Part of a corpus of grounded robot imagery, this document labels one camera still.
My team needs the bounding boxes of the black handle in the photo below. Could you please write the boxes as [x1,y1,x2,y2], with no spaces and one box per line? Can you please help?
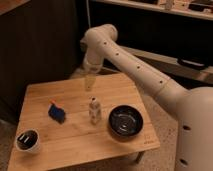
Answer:
[177,58,209,70]

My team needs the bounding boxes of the blue sponge block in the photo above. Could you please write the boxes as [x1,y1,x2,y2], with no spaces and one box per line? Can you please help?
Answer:
[48,101,65,124]

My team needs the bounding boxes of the white cup with dark contents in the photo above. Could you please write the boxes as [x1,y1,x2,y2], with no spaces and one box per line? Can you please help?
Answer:
[15,129,41,154]

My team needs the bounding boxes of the clear plastic bottle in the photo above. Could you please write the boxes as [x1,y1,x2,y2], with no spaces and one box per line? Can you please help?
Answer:
[89,97,101,125]

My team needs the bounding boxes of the wooden table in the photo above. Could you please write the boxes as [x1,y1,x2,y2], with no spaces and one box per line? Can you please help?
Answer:
[8,74,160,171]

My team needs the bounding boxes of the upper wooden shelf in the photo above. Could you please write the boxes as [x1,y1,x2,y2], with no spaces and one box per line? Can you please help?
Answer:
[92,0,213,21]

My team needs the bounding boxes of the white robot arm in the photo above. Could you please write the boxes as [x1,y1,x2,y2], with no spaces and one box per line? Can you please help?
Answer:
[83,24,213,171]

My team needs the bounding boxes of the long wooden beam shelf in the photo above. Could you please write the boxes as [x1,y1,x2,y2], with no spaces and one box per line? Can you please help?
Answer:
[123,46,213,84]

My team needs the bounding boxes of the black bowl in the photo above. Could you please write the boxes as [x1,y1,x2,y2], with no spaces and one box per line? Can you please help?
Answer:
[108,105,144,137]

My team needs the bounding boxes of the metal pole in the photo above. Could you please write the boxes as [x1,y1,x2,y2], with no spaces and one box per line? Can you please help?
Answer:
[86,0,91,28]

